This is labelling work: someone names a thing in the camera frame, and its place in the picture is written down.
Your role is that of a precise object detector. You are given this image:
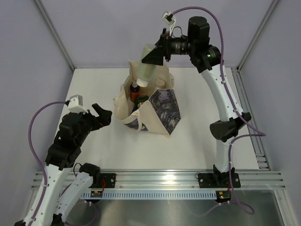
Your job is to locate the beige pump bottle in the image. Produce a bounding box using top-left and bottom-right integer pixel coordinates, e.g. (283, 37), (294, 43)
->
(156, 78), (165, 87)

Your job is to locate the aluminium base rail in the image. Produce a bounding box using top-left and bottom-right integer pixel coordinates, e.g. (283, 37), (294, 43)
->
(30, 169), (286, 190)

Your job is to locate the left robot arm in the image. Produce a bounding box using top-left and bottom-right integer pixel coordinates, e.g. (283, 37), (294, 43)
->
(15, 100), (112, 226)

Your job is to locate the orange blue spray bottle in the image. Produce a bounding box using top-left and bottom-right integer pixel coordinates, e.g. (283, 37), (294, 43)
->
(130, 81), (140, 103)

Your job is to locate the right aluminium frame post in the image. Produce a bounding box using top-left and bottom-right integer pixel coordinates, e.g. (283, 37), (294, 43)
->
(237, 0), (281, 72)

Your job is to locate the aluminium frame post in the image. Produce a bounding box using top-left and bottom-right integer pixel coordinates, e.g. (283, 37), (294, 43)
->
(237, 0), (281, 72)
(32, 0), (76, 72)

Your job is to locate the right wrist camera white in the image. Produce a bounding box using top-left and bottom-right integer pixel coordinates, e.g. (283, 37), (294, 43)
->
(161, 11), (176, 35)

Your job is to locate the beige canvas tote bag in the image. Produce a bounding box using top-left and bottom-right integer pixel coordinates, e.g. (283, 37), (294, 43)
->
(113, 61), (181, 137)

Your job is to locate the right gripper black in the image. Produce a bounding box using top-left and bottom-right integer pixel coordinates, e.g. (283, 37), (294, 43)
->
(142, 28), (196, 66)

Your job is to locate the green bottle beige cap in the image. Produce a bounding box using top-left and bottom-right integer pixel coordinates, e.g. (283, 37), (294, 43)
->
(136, 44), (156, 88)

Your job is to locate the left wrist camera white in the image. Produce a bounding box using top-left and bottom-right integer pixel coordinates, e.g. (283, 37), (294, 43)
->
(67, 95), (88, 114)

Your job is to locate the left aluminium frame post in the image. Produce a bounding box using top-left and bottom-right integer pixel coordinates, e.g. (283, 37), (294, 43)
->
(32, 0), (76, 72)

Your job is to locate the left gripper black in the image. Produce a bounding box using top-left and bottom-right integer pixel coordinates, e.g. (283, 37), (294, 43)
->
(76, 104), (112, 146)

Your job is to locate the white slotted cable duct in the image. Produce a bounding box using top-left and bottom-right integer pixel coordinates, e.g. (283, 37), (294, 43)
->
(80, 190), (217, 200)

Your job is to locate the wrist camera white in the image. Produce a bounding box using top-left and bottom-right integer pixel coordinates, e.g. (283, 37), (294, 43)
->
(67, 95), (88, 114)
(161, 11), (176, 35)

